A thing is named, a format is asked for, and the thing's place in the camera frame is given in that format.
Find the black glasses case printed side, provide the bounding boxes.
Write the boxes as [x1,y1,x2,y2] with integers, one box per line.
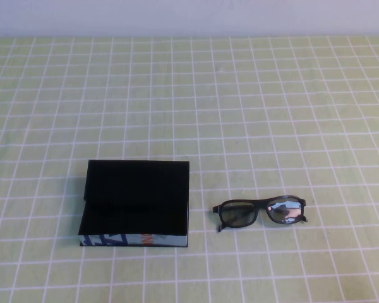
[78,159,190,248]

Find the black framed glasses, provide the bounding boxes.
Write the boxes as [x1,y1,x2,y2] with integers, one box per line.
[212,194,308,234]

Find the green white checked tablecloth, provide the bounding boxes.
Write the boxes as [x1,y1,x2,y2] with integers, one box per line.
[0,35,379,303]

